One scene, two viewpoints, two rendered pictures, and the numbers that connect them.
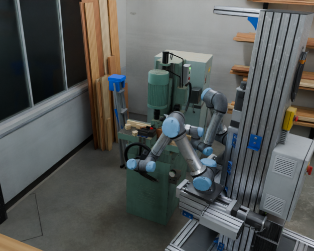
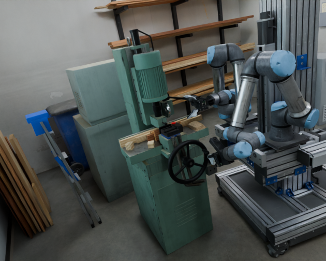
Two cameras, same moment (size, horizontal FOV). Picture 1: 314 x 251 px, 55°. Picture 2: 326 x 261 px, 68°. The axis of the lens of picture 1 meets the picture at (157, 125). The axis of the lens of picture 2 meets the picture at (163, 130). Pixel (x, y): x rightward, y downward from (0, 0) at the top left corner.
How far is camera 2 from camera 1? 1.82 m
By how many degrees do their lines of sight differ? 41
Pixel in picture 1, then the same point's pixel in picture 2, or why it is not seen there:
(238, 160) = not seen: hidden behind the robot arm
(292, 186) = not seen: outside the picture
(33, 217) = not seen: outside the picture
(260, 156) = (307, 74)
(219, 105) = (240, 53)
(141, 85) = (21, 142)
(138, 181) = (173, 203)
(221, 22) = (84, 40)
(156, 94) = (159, 80)
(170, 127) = (287, 60)
